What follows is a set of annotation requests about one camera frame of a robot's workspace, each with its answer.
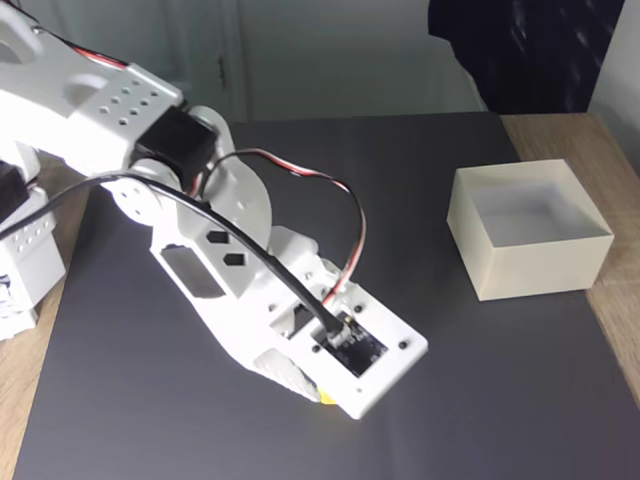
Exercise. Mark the yellow cube block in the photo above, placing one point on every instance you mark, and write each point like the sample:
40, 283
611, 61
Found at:
328, 399

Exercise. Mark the dark hanging cloth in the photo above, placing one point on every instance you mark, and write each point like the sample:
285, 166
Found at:
530, 55

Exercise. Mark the pale green panel door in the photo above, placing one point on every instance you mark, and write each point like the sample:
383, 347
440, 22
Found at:
200, 45

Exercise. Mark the dark grey table mat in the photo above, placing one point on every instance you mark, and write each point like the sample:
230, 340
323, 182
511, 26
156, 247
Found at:
450, 400

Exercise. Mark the white open box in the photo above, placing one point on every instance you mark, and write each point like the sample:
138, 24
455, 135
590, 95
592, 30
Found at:
540, 270

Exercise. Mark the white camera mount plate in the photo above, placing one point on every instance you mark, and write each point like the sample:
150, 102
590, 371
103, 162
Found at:
390, 345

